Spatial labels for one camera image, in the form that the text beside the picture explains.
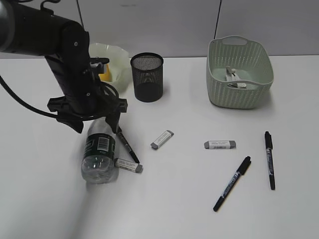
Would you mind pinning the yellow mango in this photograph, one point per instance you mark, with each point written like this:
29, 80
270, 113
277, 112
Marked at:
104, 73

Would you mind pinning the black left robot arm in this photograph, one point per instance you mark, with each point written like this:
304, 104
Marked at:
64, 44

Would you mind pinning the black marker pen slanted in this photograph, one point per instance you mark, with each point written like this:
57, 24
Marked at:
239, 172

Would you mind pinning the white waste paper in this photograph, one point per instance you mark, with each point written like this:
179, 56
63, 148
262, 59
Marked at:
232, 76

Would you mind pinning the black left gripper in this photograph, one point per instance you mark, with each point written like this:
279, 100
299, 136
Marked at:
86, 97

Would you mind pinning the black marker pen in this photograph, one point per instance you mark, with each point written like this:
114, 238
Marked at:
129, 149
269, 148

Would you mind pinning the grey eraser near bottle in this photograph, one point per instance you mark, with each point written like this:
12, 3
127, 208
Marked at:
129, 166

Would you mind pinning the clear water bottle green label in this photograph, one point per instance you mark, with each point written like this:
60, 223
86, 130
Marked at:
98, 162

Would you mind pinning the black mesh pen holder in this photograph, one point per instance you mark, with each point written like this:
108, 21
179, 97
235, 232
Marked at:
147, 73

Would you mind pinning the pale green woven basket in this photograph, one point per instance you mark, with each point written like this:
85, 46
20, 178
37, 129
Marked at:
252, 65

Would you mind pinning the grey eraser right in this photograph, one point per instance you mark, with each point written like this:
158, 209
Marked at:
220, 144

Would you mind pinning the pale green ruffled plate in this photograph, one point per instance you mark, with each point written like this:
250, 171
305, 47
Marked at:
119, 64

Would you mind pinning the grey eraser centre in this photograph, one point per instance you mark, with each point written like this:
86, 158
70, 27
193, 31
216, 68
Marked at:
162, 139

